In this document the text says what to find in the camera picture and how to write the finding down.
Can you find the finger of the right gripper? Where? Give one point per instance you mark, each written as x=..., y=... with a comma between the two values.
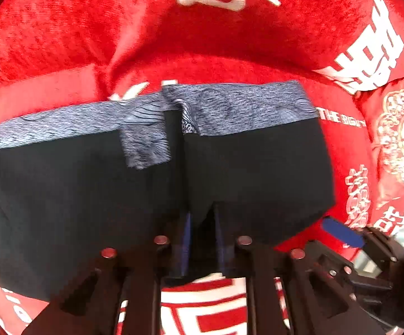
x=341, y=232

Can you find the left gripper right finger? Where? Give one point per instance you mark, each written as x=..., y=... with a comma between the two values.
x=305, y=291

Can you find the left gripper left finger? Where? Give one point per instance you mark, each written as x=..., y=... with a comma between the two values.
x=119, y=289

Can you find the black pants with blue trim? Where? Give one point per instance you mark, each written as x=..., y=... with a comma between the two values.
x=79, y=179

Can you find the red embroidered pillow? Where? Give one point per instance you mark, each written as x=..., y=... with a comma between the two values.
x=383, y=113

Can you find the red wedding bed blanket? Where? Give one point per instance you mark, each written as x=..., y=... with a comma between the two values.
x=61, y=53

